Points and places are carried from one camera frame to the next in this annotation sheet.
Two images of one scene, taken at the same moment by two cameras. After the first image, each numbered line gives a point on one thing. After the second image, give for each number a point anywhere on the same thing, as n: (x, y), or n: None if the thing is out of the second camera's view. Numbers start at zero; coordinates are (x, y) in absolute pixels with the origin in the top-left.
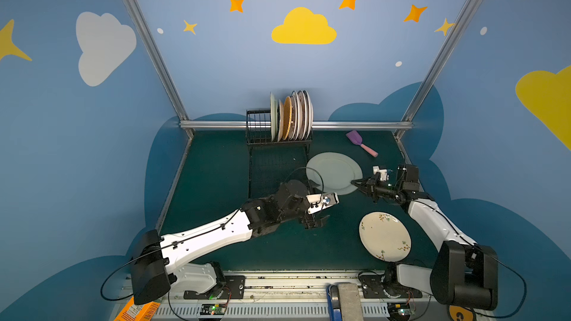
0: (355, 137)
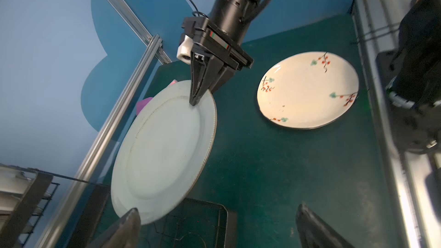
0: (140, 104)
